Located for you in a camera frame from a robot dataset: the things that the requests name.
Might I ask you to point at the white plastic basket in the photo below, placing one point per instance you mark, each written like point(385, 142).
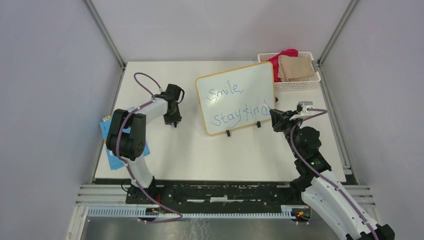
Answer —
point(295, 86)

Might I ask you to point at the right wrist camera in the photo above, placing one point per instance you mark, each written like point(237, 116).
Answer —
point(302, 109)

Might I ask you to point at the beige cloth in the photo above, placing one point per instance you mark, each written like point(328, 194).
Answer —
point(294, 69)

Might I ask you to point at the red cloth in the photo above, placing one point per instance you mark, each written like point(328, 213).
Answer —
point(277, 73)

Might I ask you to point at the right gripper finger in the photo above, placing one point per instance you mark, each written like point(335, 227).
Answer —
point(288, 114)
point(279, 123)

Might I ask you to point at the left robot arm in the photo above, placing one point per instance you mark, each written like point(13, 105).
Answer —
point(126, 138)

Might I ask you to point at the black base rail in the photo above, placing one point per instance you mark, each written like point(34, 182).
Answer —
point(218, 197)

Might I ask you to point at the yellow framed whiteboard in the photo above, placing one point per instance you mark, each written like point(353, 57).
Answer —
point(234, 98)

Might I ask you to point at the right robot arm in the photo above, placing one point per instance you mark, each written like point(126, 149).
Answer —
point(317, 185)

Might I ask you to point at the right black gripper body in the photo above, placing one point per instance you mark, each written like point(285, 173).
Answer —
point(290, 123)

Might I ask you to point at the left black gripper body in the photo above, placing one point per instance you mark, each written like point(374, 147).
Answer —
point(172, 116)

